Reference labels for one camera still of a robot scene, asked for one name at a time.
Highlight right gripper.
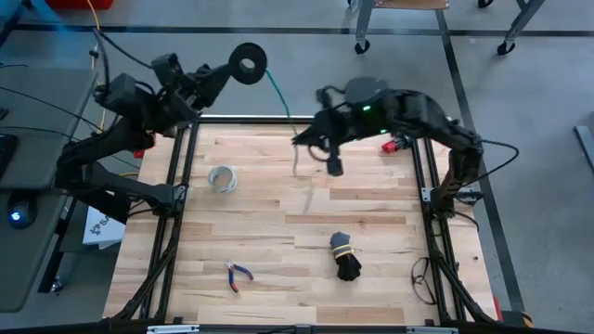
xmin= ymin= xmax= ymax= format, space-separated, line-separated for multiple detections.
xmin=292 ymin=121 xmax=356 ymax=178

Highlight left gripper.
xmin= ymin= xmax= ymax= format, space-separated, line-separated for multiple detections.
xmin=161 ymin=64 xmax=233 ymax=124

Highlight black round spool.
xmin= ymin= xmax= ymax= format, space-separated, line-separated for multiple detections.
xmin=227 ymin=42 xmax=269 ymax=86

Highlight green cord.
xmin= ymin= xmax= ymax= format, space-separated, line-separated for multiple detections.
xmin=265 ymin=68 xmax=301 ymax=177

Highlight red black hand tool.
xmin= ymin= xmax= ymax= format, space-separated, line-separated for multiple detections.
xmin=381 ymin=133 xmax=417 ymax=154

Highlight white tape roll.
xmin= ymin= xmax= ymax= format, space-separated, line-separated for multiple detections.
xmin=207 ymin=164 xmax=239 ymax=194

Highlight wooden top wheeled cart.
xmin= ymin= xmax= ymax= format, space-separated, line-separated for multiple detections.
xmin=347 ymin=0 xmax=451 ymax=56

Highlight black glove yellow stripe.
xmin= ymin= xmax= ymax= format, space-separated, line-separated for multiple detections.
xmin=329 ymin=231 xmax=363 ymax=282

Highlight red floor bin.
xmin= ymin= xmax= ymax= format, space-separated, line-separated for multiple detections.
xmin=45 ymin=0 xmax=115 ymax=11

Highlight clear safety glasses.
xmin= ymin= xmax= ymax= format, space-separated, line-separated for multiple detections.
xmin=409 ymin=256 xmax=438 ymax=306

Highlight white printed box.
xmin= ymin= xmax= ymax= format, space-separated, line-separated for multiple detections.
xmin=82 ymin=206 xmax=127 ymax=251

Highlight blue metal stand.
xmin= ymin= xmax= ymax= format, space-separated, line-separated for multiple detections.
xmin=0 ymin=0 xmax=61 ymax=43

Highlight black keyboard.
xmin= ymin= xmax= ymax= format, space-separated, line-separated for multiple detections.
xmin=0 ymin=133 xmax=19 ymax=180

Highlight black computer mouse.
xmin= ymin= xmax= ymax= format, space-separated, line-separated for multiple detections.
xmin=6 ymin=192 xmax=38 ymax=231

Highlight grey desk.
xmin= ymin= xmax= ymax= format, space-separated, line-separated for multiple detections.
xmin=0 ymin=67 xmax=99 ymax=315

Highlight black orange floor object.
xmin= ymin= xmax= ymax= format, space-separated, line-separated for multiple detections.
xmin=502 ymin=309 xmax=535 ymax=328

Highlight grey metal bar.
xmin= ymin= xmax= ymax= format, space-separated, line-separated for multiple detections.
xmin=574 ymin=124 xmax=594 ymax=173

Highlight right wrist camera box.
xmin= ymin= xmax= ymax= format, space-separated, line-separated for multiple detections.
xmin=317 ymin=109 xmax=347 ymax=134

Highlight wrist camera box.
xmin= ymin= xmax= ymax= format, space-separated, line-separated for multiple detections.
xmin=317 ymin=109 xmax=347 ymax=134
xmin=150 ymin=52 xmax=185 ymax=87

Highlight thick black sleeved cable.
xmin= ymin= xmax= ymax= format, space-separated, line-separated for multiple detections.
xmin=307 ymin=84 xmax=347 ymax=163

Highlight black aluminium table frame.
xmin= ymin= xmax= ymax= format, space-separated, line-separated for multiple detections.
xmin=102 ymin=114 xmax=502 ymax=334

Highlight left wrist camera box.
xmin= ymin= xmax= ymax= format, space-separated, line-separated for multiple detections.
xmin=150 ymin=52 xmax=185 ymax=87

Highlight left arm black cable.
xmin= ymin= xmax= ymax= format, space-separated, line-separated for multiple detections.
xmin=92 ymin=28 xmax=154 ymax=75

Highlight yellow cable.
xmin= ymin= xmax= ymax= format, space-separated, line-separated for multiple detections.
xmin=85 ymin=0 xmax=140 ymax=181

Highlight red blue handled pliers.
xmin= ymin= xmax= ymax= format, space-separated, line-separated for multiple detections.
xmin=224 ymin=260 xmax=255 ymax=294

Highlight thin black desk cable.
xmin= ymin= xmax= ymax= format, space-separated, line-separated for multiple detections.
xmin=0 ymin=85 xmax=101 ymax=134

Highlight black power cable loop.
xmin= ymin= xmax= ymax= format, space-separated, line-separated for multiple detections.
xmin=477 ymin=138 xmax=520 ymax=186

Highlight silver aluminium rail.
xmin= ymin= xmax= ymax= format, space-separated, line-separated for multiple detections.
xmin=147 ymin=324 xmax=200 ymax=334
xmin=407 ymin=326 xmax=458 ymax=334

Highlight grey wheeled cart frame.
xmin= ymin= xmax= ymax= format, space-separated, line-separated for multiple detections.
xmin=477 ymin=0 xmax=547 ymax=57

